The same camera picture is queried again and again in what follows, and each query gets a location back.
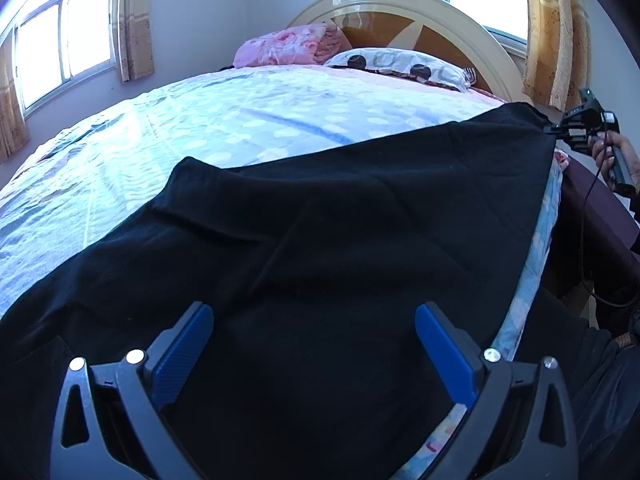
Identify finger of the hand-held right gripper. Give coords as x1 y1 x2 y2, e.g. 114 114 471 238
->
542 122 592 153
560 87 601 127

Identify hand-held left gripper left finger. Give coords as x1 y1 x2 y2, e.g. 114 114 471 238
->
50 301 216 480

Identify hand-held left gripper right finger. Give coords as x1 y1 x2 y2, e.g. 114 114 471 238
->
414 302 593 480

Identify black pants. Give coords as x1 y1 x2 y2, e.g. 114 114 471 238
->
0 101 558 480

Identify person's right hand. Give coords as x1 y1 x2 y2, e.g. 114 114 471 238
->
588 131 640 192

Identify beige patterned curtain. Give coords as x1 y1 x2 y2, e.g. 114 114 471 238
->
521 0 587 112
0 42 32 161
114 0 155 83

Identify white pillow with black dots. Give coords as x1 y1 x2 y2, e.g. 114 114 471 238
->
322 47 473 93

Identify cream and brown headboard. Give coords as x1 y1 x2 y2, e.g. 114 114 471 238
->
285 0 526 106

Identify blue polka dot bed sheet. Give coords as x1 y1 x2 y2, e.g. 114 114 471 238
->
0 62 571 480

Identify pink floral blanket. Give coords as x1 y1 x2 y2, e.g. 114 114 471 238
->
234 22 351 68

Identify sliding window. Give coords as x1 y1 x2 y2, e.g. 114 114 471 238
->
12 0 118 113

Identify dark wooden bed frame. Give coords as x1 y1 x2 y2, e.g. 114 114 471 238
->
545 152 640 311

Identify black cable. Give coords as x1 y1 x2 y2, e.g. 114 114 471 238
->
582 127 640 308

